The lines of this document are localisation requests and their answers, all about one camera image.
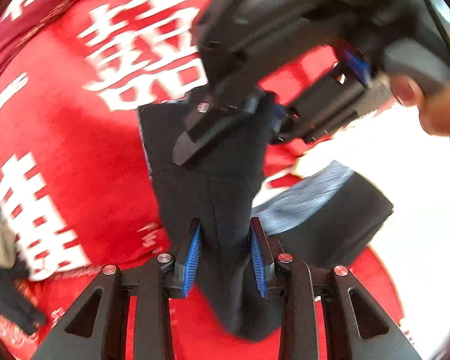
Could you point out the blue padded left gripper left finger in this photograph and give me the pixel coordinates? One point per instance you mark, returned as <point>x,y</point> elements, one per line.
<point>186,262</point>

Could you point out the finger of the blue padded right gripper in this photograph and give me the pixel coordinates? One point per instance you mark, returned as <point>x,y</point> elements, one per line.
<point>208,122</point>
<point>291,122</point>

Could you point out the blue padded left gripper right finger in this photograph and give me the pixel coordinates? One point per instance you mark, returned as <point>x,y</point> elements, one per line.
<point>268,285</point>

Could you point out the black pants with blue waistband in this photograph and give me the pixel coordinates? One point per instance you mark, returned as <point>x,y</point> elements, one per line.
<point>325,220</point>

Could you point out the person's right hand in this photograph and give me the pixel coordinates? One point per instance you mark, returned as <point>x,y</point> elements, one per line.
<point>434,111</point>

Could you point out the red sofa cover white characters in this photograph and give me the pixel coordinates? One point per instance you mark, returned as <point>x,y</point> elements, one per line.
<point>73,181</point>

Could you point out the black garment pile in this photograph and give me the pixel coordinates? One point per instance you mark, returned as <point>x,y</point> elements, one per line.
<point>13,305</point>

